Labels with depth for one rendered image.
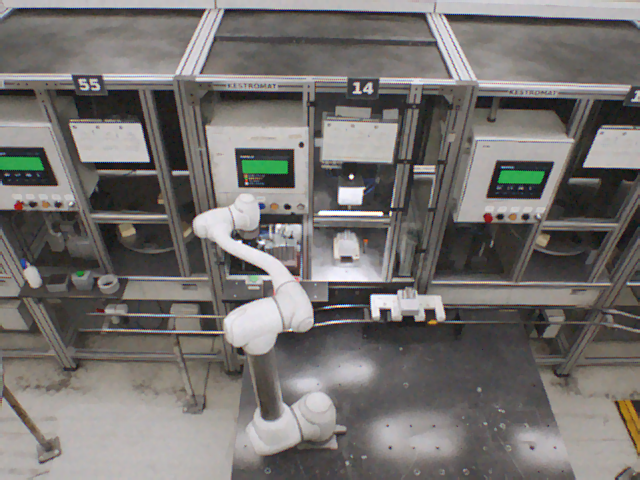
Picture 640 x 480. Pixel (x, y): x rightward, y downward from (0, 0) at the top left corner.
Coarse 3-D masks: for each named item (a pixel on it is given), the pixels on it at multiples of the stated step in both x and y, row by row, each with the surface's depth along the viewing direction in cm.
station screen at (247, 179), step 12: (240, 156) 215; (252, 156) 215; (264, 156) 215; (276, 156) 215; (288, 156) 215; (240, 168) 219; (288, 168) 219; (252, 180) 223; (264, 180) 223; (276, 180) 223; (288, 180) 223
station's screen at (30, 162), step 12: (0, 156) 214; (12, 156) 214; (24, 156) 214; (36, 156) 214; (0, 168) 219; (12, 168) 219; (24, 168) 219; (36, 168) 219; (12, 180) 223; (24, 180) 223; (36, 180) 223; (48, 180) 223
